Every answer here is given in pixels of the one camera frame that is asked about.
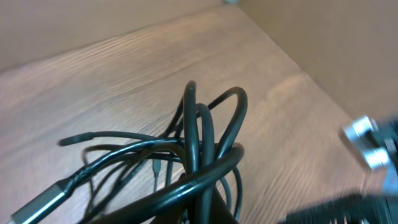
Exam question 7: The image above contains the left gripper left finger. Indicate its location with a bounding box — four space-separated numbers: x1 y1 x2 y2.
155 205 190 224

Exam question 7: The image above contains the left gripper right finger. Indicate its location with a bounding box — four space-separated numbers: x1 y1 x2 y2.
211 187 239 224

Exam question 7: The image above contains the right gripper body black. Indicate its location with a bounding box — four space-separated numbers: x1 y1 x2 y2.
279 194 397 224

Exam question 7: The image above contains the black usb cable thick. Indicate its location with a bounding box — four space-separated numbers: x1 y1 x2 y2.
6 80 249 224

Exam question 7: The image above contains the black usb cable thin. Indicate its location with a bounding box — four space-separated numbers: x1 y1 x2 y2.
57 99 243 222

